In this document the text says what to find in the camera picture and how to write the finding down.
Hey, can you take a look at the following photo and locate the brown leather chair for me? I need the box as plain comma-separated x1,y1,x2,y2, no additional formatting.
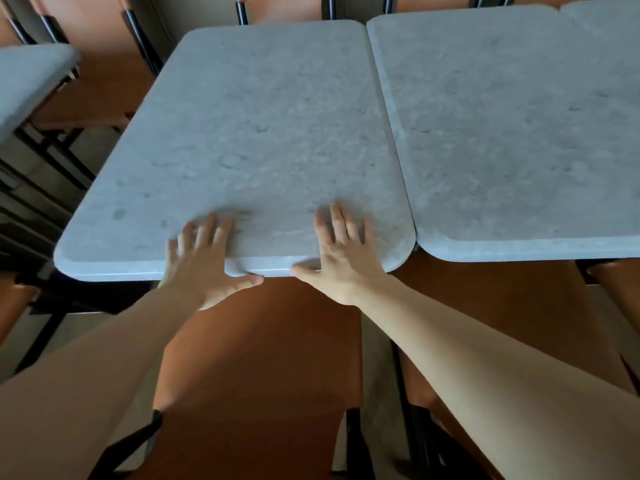
234,0,337,26
89,276,376,480
575,258,640,338
0,275,66,375
392,252,638,480
0,0,166,134

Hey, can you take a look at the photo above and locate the person's right forearm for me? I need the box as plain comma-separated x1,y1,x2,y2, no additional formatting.
356,275,640,480

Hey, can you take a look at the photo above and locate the person's right hand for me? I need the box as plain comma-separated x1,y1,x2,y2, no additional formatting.
290,203,389,307

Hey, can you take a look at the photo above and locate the grey stone table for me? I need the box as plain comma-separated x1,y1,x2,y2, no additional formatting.
366,5,640,263
0,43,81,145
560,0,640,41
54,20,417,283

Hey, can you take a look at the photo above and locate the person's left hand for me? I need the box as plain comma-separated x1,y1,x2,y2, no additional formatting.
159,213,264,311

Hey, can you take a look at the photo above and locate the person's left forearm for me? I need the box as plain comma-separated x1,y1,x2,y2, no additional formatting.
0,286,203,480

